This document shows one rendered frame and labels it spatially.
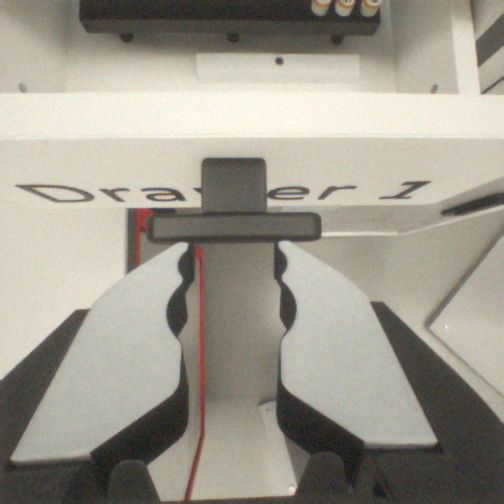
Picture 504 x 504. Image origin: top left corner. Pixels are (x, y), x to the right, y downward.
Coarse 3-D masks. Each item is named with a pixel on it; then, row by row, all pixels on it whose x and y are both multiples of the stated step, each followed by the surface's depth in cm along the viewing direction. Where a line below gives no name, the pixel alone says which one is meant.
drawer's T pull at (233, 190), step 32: (224, 160) 13; (256, 160) 13; (224, 192) 13; (256, 192) 13; (160, 224) 12; (192, 224) 12; (224, 224) 12; (256, 224) 12; (288, 224) 12; (320, 224) 13
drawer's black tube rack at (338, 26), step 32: (96, 0) 18; (128, 0) 17; (160, 0) 18; (192, 0) 18; (224, 0) 18; (256, 0) 18; (288, 0) 18; (96, 32) 18; (128, 32) 18; (160, 32) 18; (192, 32) 18; (224, 32) 18; (256, 32) 18; (288, 32) 18; (320, 32) 19; (352, 32) 19
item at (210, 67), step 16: (208, 64) 20; (224, 64) 20; (240, 64) 20; (256, 64) 20; (272, 64) 20; (288, 64) 20; (304, 64) 20; (320, 64) 20; (336, 64) 20; (352, 64) 20; (208, 80) 20; (224, 80) 21; (240, 80) 21; (256, 80) 21; (272, 80) 21; (288, 80) 21; (304, 80) 21; (320, 80) 21; (336, 80) 21; (352, 80) 21
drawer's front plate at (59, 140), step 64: (0, 128) 11; (64, 128) 11; (128, 128) 11; (192, 128) 11; (256, 128) 11; (320, 128) 11; (384, 128) 11; (448, 128) 11; (0, 192) 17; (64, 192) 17; (128, 192) 18; (192, 192) 18; (320, 192) 19; (384, 192) 19; (448, 192) 19
